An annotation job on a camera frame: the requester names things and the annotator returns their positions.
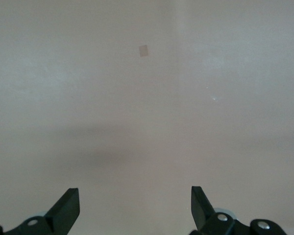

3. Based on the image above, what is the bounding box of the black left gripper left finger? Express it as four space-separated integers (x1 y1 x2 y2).
0 188 80 235

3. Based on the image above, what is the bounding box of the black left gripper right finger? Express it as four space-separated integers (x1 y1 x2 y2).
189 186 291 235

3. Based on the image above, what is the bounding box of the brown tape square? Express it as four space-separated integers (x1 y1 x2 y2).
139 44 149 58

